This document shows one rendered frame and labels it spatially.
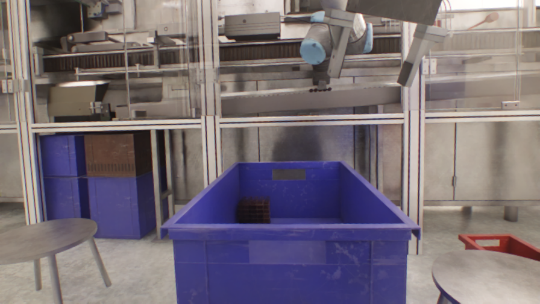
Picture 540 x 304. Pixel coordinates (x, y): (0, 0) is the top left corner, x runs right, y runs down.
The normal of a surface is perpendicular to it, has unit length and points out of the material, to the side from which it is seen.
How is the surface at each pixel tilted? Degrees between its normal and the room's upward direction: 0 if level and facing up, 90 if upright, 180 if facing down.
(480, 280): 0
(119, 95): 90
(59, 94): 79
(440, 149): 90
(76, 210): 90
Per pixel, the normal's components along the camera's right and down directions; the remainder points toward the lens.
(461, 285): -0.03, -1.00
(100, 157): -0.10, 0.07
